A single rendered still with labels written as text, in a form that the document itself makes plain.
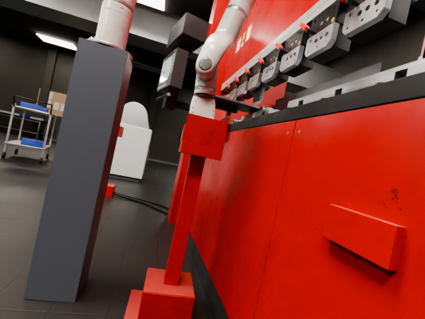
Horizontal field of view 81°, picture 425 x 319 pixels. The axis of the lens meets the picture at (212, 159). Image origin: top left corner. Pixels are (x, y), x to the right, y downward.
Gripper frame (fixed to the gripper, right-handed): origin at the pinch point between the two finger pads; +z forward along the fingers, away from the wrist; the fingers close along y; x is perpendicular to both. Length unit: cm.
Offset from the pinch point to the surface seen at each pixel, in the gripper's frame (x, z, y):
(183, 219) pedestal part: -2.1, 34.8, 2.1
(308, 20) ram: 3, -53, -39
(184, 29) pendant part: -139, -106, 10
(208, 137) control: 4.9, 0.4, -2.9
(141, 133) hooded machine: -339, -14, 60
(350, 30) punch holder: 30, -36, -38
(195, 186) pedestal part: -2.1, 20.6, -1.1
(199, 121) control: 4.9, -5.1, 1.2
